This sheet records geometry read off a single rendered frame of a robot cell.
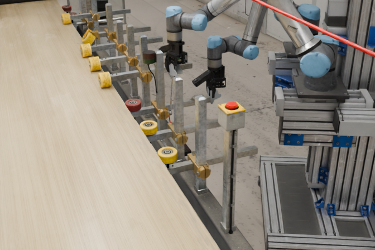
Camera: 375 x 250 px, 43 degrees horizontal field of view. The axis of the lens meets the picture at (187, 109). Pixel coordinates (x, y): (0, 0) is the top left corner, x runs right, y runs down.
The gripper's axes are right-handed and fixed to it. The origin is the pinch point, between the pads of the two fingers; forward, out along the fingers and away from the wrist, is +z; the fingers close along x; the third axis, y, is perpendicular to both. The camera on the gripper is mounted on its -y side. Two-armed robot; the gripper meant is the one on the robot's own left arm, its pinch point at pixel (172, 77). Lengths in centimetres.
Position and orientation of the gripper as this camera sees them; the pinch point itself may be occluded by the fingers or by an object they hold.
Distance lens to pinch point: 238.0
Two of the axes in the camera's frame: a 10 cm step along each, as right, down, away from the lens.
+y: 6.7, 3.3, -6.7
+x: 7.4, -3.1, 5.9
